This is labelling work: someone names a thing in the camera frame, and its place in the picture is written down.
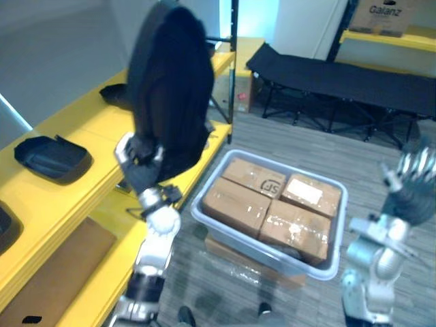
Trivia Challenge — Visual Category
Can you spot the cardboard box with JS logo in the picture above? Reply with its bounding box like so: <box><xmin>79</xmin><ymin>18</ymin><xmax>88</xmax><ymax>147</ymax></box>
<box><xmin>221</xmin><ymin>157</ymin><xmax>287</xmax><ymax>200</ymax></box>

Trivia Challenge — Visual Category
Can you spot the yellow metal shelf unit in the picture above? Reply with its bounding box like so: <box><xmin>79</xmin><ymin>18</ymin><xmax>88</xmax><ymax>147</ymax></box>
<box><xmin>0</xmin><ymin>0</ymin><xmax>239</xmax><ymax>327</ymax></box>

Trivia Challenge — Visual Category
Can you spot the cardboard box with white label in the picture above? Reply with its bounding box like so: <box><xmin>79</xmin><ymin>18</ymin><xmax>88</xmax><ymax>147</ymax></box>
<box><xmin>281</xmin><ymin>173</ymin><xmax>343</xmax><ymax>219</ymax></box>

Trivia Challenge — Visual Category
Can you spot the flat cardboard under bin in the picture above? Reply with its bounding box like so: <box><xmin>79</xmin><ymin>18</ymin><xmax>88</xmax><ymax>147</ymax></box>
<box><xmin>204</xmin><ymin>234</ymin><xmax>307</xmax><ymax>290</ymax></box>

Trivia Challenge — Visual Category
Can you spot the plain taped cardboard box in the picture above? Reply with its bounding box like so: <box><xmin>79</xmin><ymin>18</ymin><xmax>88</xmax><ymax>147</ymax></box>
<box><xmin>259</xmin><ymin>199</ymin><xmax>333</xmax><ymax>267</ymax></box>
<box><xmin>202</xmin><ymin>176</ymin><xmax>273</xmax><ymax>240</ymax></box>

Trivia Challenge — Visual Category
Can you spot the brown wooden box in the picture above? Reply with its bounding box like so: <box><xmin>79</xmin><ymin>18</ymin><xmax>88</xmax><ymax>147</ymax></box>
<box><xmin>234</xmin><ymin>72</ymin><xmax>255</xmax><ymax>114</ymax></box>

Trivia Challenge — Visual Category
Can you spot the black folding cot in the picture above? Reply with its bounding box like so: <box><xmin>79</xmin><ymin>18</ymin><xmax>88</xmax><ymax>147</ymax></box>
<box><xmin>245</xmin><ymin>43</ymin><xmax>436</xmax><ymax>150</ymax></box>

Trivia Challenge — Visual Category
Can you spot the robot left dark foot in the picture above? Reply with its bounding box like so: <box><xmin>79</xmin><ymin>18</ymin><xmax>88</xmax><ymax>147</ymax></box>
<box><xmin>176</xmin><ymin>305</ymin><xmax>198</xmax><ymax>327</ymax></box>

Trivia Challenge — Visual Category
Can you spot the Galanz cardboard box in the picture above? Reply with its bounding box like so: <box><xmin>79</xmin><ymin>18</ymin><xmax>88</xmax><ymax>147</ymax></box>
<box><xmin>348</xmin><ymin>0</ymin><xmax>415</xmax><ymax>38</ymax></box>

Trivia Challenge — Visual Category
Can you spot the robot left five-finger hand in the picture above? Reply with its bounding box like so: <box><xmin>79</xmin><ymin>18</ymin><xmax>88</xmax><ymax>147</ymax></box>
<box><xmin>113</xmin><ymin>132</ymin><xmax>168</xmax><ymax>196</ymax></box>

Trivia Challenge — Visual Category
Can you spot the grey plastic bin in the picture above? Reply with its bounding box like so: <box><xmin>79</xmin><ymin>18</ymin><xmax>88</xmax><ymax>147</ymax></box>
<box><xmin>189</xmin><ymin>148</ymin><xmax>349</xmax><ymax>281</ymax></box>

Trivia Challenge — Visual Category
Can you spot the robot right five-finger hand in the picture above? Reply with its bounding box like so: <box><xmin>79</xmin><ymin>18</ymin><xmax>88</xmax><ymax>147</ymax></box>
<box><xmin>380</xmin><ymin>135</ymin><xmax>436</xmax><ymax>226</ymax></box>

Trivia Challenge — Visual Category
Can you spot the brown cardboard sheet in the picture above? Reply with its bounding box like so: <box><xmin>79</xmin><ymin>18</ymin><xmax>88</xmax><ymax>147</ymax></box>
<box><xmin>0</xmin><ymin>217</ymin><xmax>119</xmax><ymax>327</ymax></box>

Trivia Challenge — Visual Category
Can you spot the yellow shelf with black posts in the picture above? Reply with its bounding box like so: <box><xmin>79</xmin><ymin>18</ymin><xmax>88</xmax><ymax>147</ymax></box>
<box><xmin>326</xmin><ymin>0</ymin><xmax>436</xmax><ymax>73</ymax></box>

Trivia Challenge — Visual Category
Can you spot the black plastic housing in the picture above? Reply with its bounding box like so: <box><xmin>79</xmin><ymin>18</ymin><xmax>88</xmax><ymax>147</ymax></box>
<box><xmin>0</xmin><ymin>200</ymin><xmax>25</xmax><ymax>257</ymax></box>
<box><xmin>13</xmin><ymin>134</ymin><xmax>94</xmax><ymax>186</ymax></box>
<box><xmin>99</xmin><ymin>83</ymin><xmax>133</xmax><ymax>113</ymax></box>
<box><xmin>127</xmin><ymin>0</ymin><xmax>216</xmax><ymax>185</ymax></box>

